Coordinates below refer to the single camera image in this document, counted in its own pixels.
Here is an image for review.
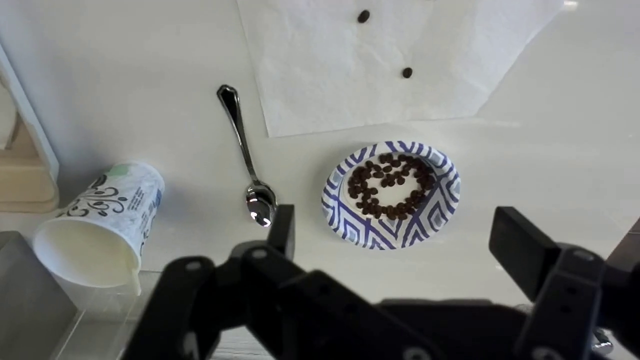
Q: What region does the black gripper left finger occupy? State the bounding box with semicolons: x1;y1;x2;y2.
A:
122;203;442;360

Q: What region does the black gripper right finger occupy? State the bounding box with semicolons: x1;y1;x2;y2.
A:
488;207;640;360

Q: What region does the metal spoon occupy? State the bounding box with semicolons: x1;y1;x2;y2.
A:
216;82;277;229

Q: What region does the blue patterned paper bowl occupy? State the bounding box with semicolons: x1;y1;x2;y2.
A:
319;139;463;252

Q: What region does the white tissue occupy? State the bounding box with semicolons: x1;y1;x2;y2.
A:
236;0;568;139

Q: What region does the coffee print paper cup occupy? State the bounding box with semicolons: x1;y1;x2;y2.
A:
30;161;165;296

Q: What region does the coffee bean pile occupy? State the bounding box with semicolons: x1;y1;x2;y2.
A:
346;153;440;223

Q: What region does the beige compartment tray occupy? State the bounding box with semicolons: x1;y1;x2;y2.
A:
0;47;61;217

